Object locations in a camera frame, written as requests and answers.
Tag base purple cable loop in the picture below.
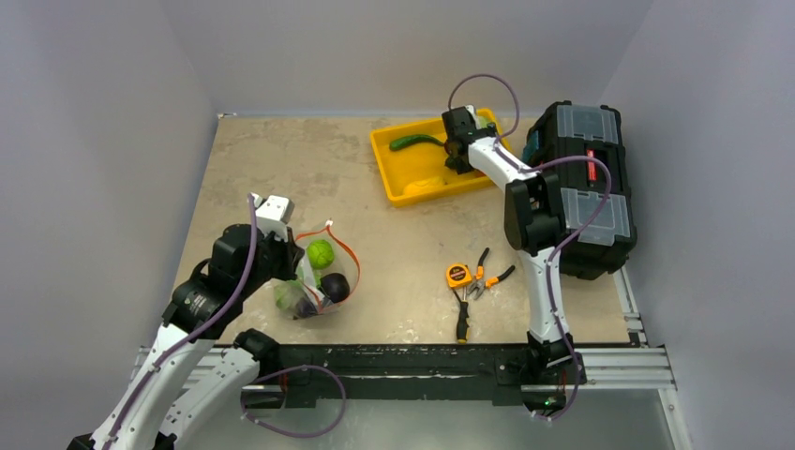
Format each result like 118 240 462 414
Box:
239 365 345 440

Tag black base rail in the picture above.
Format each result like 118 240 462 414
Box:
222 329 587 413

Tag black toolbox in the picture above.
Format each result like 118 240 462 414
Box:
524 100 638 282

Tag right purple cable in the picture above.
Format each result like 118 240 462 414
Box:
446 73 613 424

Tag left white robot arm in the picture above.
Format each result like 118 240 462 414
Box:
68 219 304 449

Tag orange handled pliers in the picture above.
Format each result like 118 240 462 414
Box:
466 247 516 301

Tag purple eggplant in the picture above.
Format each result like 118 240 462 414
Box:
293 272 351 319

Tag yellow plastic tray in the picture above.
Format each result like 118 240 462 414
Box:
370 117 493 207

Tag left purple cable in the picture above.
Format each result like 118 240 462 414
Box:
102 192 259 450

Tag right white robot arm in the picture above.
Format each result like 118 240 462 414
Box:
442 106 574 382

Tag clear orange zip bag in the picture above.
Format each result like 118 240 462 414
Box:
273 219 361 320

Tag white cauliflower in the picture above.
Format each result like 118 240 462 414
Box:
273 280 306 317

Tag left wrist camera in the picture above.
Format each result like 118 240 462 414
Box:
248 192 294 242

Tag green lime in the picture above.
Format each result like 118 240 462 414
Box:
307 239 336 270

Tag yellow tape measure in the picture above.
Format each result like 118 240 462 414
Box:
445 263 473 290

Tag black yellow screwdriver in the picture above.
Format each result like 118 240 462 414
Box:
453 289 470 344

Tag dark green chili pepper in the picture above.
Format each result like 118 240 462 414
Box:
389 134 444 151

